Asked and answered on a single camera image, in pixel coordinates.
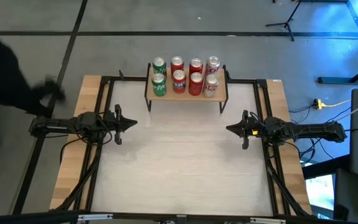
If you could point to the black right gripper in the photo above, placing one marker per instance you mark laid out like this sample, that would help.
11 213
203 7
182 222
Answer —
255 129

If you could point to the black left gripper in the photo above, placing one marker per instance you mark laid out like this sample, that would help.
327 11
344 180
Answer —
110 124

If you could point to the green Sprite can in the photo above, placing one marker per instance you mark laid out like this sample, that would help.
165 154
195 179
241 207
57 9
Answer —
159 63
159 87

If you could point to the silver Diet Coke can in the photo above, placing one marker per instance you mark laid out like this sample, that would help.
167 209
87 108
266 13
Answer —
212 64
210 87

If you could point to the red Coca-Cola can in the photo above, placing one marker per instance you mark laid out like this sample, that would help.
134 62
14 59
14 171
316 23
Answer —
195 64
196 85

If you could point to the red Fanta strawberry can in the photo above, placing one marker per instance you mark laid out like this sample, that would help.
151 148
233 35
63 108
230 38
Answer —
177 63
179 84

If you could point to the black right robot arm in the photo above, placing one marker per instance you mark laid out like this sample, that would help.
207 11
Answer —
315 130

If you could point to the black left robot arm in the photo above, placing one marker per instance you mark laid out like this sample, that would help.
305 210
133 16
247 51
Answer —
57 126

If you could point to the lit screen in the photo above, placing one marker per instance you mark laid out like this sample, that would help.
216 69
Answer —
320 193

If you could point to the black tripod stand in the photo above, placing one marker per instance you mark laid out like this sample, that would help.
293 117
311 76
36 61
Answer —
287 22

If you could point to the black crossbar with silver brackets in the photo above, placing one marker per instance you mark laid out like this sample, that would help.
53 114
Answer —
42 217

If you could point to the person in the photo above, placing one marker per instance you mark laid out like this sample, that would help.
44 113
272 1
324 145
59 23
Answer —
2 77

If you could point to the wooden shelf black metal frame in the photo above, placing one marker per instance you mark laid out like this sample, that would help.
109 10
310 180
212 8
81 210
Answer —
221 93

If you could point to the black table frame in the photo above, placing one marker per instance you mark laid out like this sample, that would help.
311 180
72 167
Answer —
233 81

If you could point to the black metal desk frame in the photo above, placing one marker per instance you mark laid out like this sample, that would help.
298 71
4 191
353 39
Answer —
337 80

